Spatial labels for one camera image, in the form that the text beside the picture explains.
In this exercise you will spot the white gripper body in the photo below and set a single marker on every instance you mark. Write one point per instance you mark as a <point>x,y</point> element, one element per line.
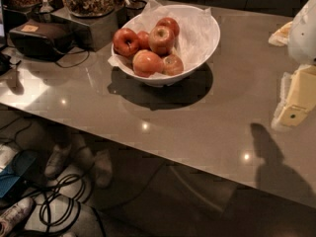
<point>303,37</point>

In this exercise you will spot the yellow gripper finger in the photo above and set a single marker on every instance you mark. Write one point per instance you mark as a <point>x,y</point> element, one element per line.
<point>297,96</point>
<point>280,36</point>

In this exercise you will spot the red-yellow apple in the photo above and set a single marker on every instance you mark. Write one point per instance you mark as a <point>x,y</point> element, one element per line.
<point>161,40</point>

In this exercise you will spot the white bowl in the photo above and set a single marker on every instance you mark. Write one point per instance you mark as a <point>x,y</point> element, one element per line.
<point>155,80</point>

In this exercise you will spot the red apple back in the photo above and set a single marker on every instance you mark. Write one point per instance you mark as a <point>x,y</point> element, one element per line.
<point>170,23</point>

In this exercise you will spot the red apple front right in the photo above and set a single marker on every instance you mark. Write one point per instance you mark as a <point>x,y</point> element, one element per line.
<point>173,65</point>

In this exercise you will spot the small red apple middle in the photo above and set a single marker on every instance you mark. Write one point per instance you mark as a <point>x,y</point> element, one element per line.
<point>143,39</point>

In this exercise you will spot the pale red apple front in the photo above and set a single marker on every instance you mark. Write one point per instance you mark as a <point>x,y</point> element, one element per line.
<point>146,63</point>

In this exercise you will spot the red apple far left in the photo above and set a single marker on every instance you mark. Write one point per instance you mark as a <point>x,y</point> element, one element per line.
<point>126,42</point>

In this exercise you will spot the white paper liner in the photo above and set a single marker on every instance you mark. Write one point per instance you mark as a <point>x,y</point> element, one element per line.
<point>199,32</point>

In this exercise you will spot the black cup with spoon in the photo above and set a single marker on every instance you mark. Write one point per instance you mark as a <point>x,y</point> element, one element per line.
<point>134,4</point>

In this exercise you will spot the grey metal stand box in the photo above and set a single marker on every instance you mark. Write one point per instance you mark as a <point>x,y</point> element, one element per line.
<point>89,33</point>

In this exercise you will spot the white shoe right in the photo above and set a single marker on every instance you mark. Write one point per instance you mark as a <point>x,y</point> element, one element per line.
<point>103,169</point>

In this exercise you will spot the white shoe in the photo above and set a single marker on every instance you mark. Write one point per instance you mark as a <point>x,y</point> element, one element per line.
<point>57,161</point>
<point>103,169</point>

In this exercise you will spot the black device with label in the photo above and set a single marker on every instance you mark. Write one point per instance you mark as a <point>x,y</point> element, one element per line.
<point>43,41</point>

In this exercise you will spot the metal scoop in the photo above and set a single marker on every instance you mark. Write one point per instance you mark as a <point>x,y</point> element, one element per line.
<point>45,7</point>

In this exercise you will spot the white shoe left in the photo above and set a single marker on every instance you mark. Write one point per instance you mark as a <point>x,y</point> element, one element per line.
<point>57,161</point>

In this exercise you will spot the blue box on floor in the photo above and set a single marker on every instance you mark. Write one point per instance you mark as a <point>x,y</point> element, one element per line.
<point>13,176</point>

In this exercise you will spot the grey sneaker bottom left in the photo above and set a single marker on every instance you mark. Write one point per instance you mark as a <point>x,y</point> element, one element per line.
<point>15,214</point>

